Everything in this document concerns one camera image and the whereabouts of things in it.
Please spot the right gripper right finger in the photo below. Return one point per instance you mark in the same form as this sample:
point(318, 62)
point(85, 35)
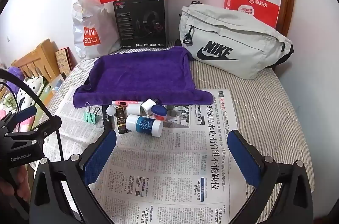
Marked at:
point(294, 202)

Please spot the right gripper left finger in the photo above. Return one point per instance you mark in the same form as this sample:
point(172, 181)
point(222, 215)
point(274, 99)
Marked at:
point(61, 191)

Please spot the green binder clip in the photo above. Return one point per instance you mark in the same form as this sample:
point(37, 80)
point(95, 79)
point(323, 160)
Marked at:
point(91, 114)

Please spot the wooden chair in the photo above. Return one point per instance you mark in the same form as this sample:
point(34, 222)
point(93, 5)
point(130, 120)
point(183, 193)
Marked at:
point(40, 62)

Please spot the black signature tube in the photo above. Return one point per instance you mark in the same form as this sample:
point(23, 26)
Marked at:
point(107, 120)

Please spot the patterned brown notebook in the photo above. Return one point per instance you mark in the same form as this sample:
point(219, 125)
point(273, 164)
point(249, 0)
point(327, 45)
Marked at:
point(65, 61)

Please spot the white round cap bottle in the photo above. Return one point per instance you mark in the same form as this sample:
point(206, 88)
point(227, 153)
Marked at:
point(111, 110)

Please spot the striped bed sheet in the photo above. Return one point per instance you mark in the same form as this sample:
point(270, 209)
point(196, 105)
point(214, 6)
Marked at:
point(264, 114)

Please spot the black gold cosmetic tube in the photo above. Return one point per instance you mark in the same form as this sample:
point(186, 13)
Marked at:
point(121, 120)

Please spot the pink white pen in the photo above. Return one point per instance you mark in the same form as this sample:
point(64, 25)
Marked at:
point(125, 103)

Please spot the newspaper sheet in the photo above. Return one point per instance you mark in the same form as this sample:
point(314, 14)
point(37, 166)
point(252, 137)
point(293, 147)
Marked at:
point(187, 175)

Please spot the small white jar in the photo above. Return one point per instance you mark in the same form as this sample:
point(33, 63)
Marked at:
point(134, 109)

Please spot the white blue labelled bottle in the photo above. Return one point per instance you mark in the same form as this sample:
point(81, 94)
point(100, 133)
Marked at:
point(144, 125)

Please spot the white cube box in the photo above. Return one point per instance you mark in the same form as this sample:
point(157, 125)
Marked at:
point(147, 106)

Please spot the white Miniso plastic bag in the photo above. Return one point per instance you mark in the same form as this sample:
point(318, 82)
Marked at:
point(94, 31)

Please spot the blue red cap jar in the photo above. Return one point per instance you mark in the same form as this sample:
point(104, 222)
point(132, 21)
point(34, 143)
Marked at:
point(159, 112)

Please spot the purple towel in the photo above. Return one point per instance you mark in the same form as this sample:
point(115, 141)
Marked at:
point(139, 76)

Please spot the black headset box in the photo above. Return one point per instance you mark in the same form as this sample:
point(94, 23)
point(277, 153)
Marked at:
point(141, 23)

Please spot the grey Nike waist bag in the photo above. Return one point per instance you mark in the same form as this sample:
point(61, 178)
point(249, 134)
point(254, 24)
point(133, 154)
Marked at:
point(231, 40)

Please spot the red white paper bag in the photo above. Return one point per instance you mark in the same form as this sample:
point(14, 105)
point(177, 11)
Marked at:
point(263, 10)

